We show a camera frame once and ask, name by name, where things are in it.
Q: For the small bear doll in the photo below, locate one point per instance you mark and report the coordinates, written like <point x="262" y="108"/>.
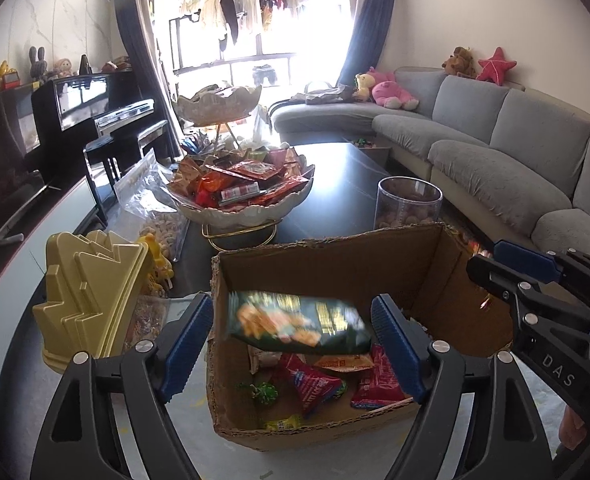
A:
<point x="64" y="67"/>

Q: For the clear round jar of nuts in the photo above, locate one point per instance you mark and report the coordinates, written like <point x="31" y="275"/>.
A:
<point x="407" y="205"/>

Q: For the black piano bench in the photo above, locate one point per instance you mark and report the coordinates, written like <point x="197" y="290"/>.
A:
<point x="120" y="145"/>

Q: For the clear plastic bag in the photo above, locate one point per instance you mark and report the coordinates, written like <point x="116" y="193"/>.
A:
<point x="150" y="200"/>

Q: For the brown plush on piano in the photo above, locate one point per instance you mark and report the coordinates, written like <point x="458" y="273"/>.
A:
<point x="116" y="64"/>

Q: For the yellow green candy packet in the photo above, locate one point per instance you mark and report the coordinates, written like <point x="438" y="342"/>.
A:
<point x="282" y="423"/>

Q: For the red star pillow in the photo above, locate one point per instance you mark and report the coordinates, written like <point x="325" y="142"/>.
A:
<point x="495" y="66"/>

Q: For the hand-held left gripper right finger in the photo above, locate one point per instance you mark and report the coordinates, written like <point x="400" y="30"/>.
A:
<point x="395" y="335"/>

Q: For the blue curtain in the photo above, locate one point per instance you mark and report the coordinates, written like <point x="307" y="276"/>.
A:
<point x="372" y="15"/>
<point x="135" y="45"/>

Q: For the grey rabbit plush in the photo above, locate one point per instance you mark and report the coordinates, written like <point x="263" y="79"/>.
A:
<point x="37" y="65"/>

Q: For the grey cloth on sofa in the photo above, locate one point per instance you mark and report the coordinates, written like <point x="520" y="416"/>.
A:
<point x="325" y="94"/>

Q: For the black upright piano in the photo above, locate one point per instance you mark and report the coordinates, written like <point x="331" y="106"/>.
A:
<point x="85" y="105"/>

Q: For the pile of snacks in bowl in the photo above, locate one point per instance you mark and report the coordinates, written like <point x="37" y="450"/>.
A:
<point x="240" y="180"/>

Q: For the pink plush toy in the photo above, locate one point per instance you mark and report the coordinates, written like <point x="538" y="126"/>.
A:
<point x="392" y="90"/>

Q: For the orange snack packet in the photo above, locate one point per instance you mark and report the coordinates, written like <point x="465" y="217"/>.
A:
<point x="345" y="361"/>

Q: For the person's right hand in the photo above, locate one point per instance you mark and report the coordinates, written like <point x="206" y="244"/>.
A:
<point x="570" y="430"/>

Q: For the brown plush toy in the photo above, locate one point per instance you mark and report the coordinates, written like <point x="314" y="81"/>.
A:
<point x="459" y="62"/>

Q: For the green snack packet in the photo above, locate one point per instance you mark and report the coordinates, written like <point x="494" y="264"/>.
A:
<point x="295" y="322"/>

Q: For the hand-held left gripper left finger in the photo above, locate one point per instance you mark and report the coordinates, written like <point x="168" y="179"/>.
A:
<point x="190" y="330"/>

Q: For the green candy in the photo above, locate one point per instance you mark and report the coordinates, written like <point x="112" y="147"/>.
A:
<point x="260" y="392"/>

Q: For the clear candy container gold lid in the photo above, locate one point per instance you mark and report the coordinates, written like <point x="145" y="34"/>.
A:
<point x="90" y="290"/>

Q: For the row of hanging laundry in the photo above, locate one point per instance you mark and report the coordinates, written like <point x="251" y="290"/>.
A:
<point x="255" y="10"/>

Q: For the brown cardboard box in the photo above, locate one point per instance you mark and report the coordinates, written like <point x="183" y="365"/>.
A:
<point x="325" y="265"/>

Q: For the pale speckled tablecloth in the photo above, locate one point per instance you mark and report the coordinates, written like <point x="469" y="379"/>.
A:
<point x="275" y="465"/>

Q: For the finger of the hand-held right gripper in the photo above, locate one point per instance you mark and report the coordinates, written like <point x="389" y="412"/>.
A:
<point x="525" y="257"/>
<point x="495" y="275"/>

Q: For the yellow plush toy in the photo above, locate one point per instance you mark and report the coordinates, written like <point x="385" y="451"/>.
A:
<point x="362" y="85"/>

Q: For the small cardboard box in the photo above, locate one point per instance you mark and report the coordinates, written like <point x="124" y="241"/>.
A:
<point x="370" y="149"/>

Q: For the dark metronome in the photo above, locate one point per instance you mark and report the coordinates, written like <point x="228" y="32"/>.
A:
<point x="85" y="66"/>

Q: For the white tiered petal bowl stand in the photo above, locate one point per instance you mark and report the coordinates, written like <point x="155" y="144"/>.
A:
<point x="235" y="215"/>

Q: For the grey sectional sofa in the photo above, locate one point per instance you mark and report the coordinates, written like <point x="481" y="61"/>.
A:
<point x="500" y="150"/>

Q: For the grey television cabinet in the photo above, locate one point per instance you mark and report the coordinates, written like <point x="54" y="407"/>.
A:
<point x="30" y="270"/>

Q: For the black television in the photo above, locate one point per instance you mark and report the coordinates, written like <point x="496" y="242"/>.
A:
<point x="0" y="170"/>

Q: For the red snack packet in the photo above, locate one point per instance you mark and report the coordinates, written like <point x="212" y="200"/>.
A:
<point x="380" y="382"/>
<point x="307" y="382"/>

